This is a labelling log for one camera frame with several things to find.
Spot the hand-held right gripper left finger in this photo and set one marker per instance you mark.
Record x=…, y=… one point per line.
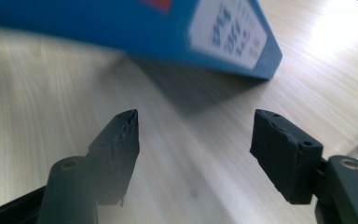
x=115, y=165

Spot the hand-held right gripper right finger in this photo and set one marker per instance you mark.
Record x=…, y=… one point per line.
x=286, y=158

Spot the blue box with white label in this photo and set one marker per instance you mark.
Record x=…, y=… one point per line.
x=105, y=28

